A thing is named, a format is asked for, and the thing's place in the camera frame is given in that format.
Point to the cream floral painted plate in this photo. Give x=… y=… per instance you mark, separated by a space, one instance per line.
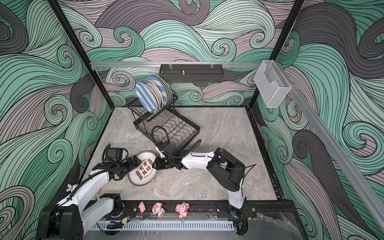
x=156 y=92

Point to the clear acrylic wall box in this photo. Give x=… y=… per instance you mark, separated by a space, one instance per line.
x=272 y=83

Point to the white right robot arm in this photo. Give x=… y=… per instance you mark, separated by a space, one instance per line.
x=223 y=166

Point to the small white bunny figurine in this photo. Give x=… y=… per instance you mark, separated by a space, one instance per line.
x=70 y=188

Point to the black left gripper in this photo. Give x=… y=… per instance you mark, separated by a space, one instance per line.
x=132 y=165

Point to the pink white round figurine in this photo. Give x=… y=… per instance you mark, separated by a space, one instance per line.
x=158 y=210

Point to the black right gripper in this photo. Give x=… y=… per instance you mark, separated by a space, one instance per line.
x=156 y=164

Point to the black corner frame post left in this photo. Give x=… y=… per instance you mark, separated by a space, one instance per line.
x=55 y=6

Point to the black corner frame post right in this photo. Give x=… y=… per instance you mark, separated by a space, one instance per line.
x=287 y=27

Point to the black wire dish rack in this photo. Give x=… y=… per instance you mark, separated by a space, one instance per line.
x=166 y=125

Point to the aluminium wall rail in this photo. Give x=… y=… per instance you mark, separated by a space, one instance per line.
x=135 y=64

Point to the blue striped plate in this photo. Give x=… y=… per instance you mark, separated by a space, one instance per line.
x=147 y=98
x=166 y=88

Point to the white plate red Chinese characters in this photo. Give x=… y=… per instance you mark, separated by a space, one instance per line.
x=144 y=173

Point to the black wall mounted tray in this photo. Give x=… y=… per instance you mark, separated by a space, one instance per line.
x=192 y=73

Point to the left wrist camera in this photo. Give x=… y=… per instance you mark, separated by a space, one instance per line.
x=114 y=155

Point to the white plate green red rim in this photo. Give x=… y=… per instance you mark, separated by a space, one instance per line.
x=158 y=89

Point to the small pink figurine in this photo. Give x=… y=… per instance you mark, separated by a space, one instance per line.
x=142 y=207

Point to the black corner frame post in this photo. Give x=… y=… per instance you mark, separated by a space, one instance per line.
x=287 y=27
x=55 y=6

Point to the pink plush figurine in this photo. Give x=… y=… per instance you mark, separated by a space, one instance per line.
x=182 y=209

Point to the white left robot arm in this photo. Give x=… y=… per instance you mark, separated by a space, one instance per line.
x=73 y=216

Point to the white slotted cable duct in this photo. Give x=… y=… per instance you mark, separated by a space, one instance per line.
x=168 y=226

